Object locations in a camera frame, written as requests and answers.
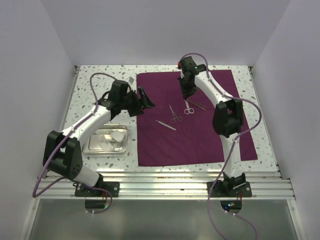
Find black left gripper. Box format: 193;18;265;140
120;86;155;117

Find steel scissors ring handles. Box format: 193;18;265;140
184;99;195;115

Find steel forceps ring handles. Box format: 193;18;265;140
169;105;183;124

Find steel tweezers long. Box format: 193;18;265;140
155;120;176;131

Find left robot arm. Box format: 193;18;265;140
43;80;155;197

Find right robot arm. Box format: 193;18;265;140
178;56;246;197

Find thin steel probe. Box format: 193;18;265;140
188;100;206;110

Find stainless steel tray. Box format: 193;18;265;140
82;124;128;155

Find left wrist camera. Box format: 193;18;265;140
108;80;132;98

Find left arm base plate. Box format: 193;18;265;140
72;181;120;198

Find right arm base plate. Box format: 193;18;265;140
210;180;253;198

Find aluminium rail frame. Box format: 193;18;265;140
31;65;297;201

